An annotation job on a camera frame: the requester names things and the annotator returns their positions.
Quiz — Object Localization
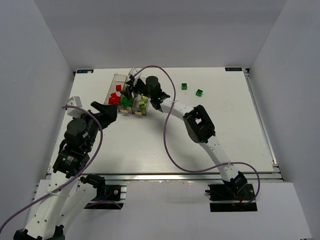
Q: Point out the red rounded lego brick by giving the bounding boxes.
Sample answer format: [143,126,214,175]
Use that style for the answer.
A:
[108,97,115,104]

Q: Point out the lime 2x3 lego brick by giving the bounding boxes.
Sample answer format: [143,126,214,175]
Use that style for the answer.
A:
[141,96,148,103]

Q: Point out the red lego bricks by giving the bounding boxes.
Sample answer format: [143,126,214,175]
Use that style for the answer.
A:
[110,92,120,105]

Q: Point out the small red lego brick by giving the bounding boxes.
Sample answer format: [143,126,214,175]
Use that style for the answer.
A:
[115,84,122,92]

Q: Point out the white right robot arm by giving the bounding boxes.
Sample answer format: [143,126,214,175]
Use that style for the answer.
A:
[121,74,248,196]

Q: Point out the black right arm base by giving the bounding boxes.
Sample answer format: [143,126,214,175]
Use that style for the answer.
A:
[205,184,258,213]

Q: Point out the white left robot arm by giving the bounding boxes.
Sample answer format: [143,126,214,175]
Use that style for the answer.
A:
[13,101,117,240]

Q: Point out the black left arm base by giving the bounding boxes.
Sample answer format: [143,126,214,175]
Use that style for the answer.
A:
[84,184,127,210]

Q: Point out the smoky clear middle container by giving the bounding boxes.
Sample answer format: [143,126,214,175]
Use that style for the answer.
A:
[117,75,140,113]

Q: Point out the green square lego brick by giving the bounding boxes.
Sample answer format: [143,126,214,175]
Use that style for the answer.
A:
[181,83,188,90]
[196,89,203,97]

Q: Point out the blue table label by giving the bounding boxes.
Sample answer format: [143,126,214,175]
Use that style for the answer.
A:
[224,67,243,72]
[76,69,94,74]

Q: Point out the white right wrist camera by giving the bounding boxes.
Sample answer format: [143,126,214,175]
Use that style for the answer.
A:
[126,67,141,87]

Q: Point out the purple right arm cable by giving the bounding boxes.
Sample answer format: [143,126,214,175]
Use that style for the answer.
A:
[133,65,261,206]

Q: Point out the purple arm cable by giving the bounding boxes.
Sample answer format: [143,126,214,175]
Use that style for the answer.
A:
[0,104,123,227]
[133,65,261,206]

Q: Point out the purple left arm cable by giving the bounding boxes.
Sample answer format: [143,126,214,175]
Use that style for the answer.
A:
[0,104,123,227]

